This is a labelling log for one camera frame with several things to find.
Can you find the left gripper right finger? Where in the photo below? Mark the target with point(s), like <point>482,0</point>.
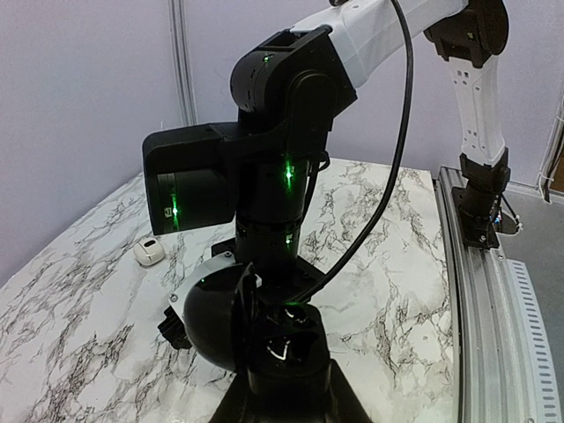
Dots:
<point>344,405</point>

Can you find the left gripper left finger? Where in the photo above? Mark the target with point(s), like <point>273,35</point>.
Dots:
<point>235,406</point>

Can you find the black round charging case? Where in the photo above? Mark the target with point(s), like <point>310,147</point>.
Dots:
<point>280,347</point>

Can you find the white earbud charging case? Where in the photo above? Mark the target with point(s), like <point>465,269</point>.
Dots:
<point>148,251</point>

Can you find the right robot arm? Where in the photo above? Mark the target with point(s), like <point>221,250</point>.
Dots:
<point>260,171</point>

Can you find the aluminium front rail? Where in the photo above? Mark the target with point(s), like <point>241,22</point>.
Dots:
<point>503,360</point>

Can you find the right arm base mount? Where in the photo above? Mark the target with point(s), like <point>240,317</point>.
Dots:
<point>482,210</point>

